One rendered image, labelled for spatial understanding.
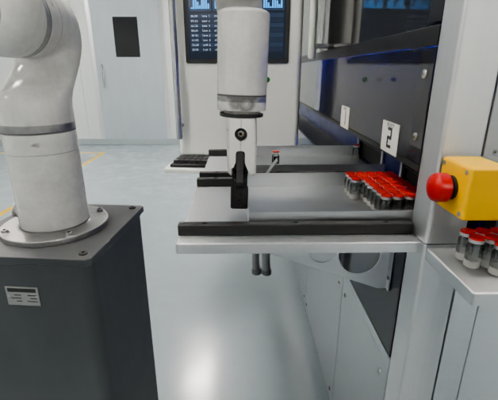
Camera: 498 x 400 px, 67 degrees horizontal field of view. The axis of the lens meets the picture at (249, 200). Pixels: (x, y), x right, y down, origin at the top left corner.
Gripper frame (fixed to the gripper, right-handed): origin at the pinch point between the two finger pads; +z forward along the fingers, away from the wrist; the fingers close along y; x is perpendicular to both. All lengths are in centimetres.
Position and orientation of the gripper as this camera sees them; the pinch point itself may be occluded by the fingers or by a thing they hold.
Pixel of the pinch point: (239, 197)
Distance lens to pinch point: 70.2
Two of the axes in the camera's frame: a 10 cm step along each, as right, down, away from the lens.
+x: -10.0, -0.2, -0.3
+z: -0.3, 9.4, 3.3
